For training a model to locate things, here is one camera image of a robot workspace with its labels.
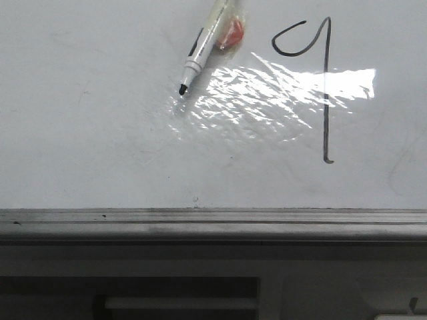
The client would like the white whiteboard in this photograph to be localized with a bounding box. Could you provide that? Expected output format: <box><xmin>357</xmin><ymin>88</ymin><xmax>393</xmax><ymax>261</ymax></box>
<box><xmin>1</xmin><ymin>1</ymin><xmax>426</xmax><ymax>209</ymax></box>

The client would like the aluminium whiteboard tray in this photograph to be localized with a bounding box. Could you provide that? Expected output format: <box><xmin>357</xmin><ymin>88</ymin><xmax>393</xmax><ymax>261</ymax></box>
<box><xmin>1</xmin><ymin>208</ymin><xmax>426</xmax><ymax>242</ymax></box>

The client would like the white whiteboard marker black tip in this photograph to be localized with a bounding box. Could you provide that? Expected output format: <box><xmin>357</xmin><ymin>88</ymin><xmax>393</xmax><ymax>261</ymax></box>
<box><xmin>178</xmin><ymin>1</ymin><xmax>235</xmax><ymax>96</ymax></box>

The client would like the white object bottom right corner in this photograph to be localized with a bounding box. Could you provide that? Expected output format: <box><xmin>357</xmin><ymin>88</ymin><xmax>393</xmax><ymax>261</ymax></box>
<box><xmin>374</xmin><ymin>297</ymin><xmax>426</xmax><ymax>320</ymax></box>

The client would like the red magnet taped to marker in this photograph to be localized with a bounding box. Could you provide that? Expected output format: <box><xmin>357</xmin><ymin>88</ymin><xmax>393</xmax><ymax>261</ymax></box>
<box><xmin>216</xmin><ymin>17</ymin><xmax>244</xmax><ymax>51</ymax></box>

